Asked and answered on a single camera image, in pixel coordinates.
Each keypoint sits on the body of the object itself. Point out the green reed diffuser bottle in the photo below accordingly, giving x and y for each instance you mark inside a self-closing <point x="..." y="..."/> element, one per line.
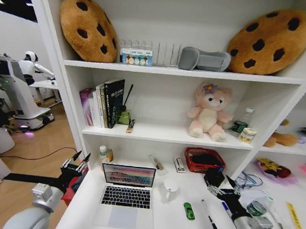
<point x="124" y="116"/>

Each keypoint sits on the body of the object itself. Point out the white pill bottle green cap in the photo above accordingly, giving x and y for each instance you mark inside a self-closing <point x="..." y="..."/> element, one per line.
<point x="102" y="154"/>

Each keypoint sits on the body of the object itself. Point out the red chair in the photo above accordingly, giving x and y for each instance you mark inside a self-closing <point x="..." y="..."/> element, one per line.
<point x="71" y="190"/>

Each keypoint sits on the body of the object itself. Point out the white shelf unit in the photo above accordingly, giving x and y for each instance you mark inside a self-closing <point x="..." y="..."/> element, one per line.
<point x="170" y="94"/>

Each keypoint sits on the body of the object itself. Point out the red plastic basket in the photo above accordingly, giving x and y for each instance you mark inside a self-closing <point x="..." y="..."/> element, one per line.
<point x="191" y="160"/>

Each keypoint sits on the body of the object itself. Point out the small amber bottle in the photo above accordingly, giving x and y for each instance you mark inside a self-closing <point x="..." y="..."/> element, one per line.
<point x="109" y="155"/>

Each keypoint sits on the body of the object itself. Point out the white kiosk machine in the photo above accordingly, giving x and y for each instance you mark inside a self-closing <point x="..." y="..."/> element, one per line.
<point x="19" y="93"/>

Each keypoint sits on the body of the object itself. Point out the small yellow white carton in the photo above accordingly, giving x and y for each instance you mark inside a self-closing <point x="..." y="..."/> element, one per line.
<point x="247" y="135"/>

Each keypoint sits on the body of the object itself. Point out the white background desk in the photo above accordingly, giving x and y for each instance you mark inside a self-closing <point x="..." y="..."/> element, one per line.
<point x="45" y="90"/>

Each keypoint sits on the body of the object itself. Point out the silver laptop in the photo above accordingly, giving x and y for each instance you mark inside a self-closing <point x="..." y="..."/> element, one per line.
<point x="128" y="194"/>

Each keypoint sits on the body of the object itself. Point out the green toy car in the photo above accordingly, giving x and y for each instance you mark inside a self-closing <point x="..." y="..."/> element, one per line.
<point x="189" y="210"/>

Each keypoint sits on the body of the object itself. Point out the brown snack packet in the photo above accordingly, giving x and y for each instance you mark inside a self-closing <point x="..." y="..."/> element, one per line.
<point x="130" y="126"/>

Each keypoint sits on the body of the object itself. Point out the box with coloured circles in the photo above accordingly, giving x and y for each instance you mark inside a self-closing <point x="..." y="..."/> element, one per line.
<point x="136" y="57"/>

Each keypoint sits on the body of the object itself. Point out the green label water bottle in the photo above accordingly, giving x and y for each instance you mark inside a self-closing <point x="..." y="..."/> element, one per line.
<point x="241" y="124"/>

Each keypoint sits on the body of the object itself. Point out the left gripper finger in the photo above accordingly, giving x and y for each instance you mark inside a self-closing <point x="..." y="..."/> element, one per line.
<point x="82" y="165"/>
<point x="69" y="162"/>

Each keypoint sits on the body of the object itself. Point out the black cube box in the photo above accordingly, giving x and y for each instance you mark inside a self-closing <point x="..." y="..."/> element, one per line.
<point x="213" y="177"/>

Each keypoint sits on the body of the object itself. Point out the brown plush toy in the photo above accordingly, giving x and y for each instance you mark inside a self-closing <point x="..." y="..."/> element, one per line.
<point x="283" y="138"/>

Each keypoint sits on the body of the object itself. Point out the white book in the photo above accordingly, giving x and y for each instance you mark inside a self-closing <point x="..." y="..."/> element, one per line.
<point x="96" y="110"/>

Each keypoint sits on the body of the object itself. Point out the purple book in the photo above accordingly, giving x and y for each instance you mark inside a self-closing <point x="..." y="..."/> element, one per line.
<point x="86" y="106"/>

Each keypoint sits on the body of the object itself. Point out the pink plush cat toy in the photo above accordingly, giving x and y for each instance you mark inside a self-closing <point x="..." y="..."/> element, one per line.
<point x="209" y="116"/>

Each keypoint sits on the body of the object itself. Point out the white humanoid robot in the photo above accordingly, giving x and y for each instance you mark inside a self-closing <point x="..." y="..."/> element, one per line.
<point x="33" y="66"/>

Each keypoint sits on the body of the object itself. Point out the blue pen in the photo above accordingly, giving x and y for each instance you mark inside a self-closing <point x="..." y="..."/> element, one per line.
<point x="225" y="208"/>

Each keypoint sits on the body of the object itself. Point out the olive spine book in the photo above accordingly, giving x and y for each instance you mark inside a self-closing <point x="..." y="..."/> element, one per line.
<point x="102" y="108"/>

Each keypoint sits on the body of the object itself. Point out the brown cookie plush pillow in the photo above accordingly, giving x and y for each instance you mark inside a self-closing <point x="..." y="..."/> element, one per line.
<point x="270" y="41"/>
<point x="88" y="28"/>

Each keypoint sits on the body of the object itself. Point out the metal spoon in wrapper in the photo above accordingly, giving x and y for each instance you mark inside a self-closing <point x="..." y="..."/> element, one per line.
<point x="283" y="228"/>

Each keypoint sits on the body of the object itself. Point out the black book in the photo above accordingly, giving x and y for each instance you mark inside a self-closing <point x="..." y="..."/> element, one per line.
<point x="114" y="103"/>

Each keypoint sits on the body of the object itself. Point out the green tape roll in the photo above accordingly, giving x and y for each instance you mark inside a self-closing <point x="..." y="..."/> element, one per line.
<point x="256" y="208"/>

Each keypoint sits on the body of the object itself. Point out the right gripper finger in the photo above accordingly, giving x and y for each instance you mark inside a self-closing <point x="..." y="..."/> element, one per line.
<point x="232" y="184"/>
<point x="215" y="190"/>

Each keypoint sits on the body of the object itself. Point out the purple wrapped flower bouquet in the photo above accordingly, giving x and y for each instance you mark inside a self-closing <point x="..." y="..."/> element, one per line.
<point x="275" y="170"/>

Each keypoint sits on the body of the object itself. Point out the black cloth in basket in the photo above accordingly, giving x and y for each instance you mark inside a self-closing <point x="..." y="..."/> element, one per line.
<point x="205" y="159"/>

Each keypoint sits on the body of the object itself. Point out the white pen box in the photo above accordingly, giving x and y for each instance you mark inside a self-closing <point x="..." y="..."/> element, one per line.
<point x="179" y="165"/>

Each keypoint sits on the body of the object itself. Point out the white mug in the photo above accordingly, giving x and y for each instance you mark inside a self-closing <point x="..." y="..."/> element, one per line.
<point x="170" y="191"/>

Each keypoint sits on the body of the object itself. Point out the white marker black cap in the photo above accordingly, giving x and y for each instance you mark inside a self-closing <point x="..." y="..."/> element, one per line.
<point x="208" y="214"/>

